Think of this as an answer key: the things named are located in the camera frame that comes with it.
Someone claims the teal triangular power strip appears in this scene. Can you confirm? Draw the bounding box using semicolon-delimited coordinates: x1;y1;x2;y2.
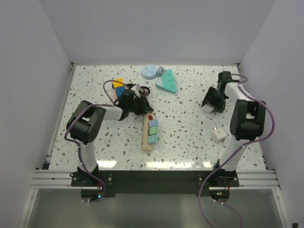
156;69;177;94

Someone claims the teal adapter plug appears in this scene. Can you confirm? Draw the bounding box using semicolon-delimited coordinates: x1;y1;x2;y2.
147;134;158;145

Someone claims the black power cord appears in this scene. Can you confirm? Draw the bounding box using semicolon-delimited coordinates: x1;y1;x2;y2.
125;83;152;97

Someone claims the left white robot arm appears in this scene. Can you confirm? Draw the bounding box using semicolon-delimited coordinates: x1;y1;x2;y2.
64;85;153;186

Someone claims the green adapter plug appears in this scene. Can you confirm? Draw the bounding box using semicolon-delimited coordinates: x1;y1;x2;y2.
148;127;158;136

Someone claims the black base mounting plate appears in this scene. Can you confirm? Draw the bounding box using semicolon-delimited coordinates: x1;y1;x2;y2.
70;169;239;199

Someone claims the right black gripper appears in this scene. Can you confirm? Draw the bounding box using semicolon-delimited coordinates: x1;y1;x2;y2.
202;86;227;112

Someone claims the white small adapter plug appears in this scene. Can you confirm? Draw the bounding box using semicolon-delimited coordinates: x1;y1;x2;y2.
202;104;215;113

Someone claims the blue cube socket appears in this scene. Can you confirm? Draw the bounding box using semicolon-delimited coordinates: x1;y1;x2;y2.
114;86;125;99

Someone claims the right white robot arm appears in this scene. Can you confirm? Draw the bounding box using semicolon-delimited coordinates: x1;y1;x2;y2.
202;82;266;187

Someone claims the white cube tiger sticker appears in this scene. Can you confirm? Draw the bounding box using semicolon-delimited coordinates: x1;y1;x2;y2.
212;127;228;143

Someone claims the round light blue socket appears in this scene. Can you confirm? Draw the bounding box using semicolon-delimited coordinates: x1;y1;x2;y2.
141;65;158;80

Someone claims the aluminium rail frame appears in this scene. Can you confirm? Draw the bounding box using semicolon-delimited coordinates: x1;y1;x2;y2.
30;63;282;190

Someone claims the beige long power strip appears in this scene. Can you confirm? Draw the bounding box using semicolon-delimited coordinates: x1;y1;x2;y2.
142;112;159;152

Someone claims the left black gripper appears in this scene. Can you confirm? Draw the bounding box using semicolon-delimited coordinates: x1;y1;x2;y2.
127;95;153;115

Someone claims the light blue adapter plug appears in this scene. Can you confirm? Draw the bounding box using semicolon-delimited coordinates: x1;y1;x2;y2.
148;119;159;128

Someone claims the yellow cube socket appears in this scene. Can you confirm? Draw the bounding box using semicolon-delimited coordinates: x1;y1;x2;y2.
112;78;124;89

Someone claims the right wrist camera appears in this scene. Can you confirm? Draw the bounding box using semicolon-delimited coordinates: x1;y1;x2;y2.
218;71;232;88

